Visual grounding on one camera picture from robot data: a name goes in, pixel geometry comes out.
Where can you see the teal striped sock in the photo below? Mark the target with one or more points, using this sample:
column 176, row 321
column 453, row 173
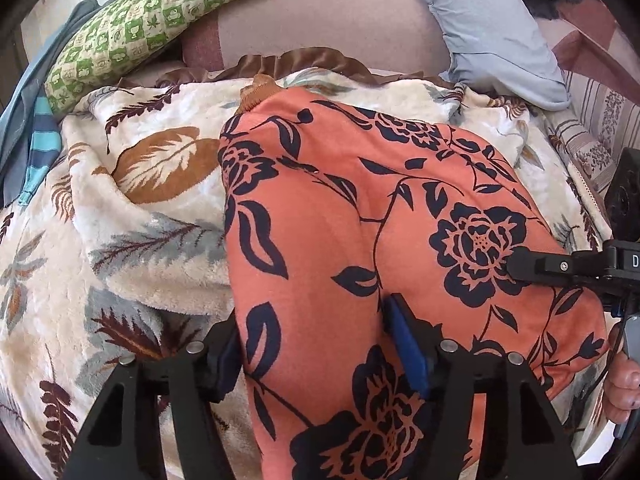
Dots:
column 44, row 148

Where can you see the pink bolster pillow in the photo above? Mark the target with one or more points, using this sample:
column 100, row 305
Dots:
column 398, row 36

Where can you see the blue grey cloth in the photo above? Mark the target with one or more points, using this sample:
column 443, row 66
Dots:
column 16, row 118

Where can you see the grey blue pillow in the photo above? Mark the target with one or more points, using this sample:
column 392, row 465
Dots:
column 496, row 46

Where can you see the green checkered pillow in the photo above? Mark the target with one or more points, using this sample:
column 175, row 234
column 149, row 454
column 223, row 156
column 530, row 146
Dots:
column 118, row 38

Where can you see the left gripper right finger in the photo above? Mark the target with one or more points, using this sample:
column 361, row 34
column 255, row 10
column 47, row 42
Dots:
column 522, row 438

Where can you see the leaf print blanket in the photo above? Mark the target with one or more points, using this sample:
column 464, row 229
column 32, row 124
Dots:
column 122, row 252

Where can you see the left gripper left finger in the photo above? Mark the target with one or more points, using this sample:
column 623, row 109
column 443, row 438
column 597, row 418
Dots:
column 120, row 438

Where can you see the striped floral bedding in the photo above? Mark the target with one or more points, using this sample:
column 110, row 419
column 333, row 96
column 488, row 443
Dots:
column 591, row 134

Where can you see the orange floral garment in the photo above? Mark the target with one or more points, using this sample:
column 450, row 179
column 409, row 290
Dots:
column 331, row 208

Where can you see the right hand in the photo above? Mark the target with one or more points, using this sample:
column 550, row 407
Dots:
column 621, row 385

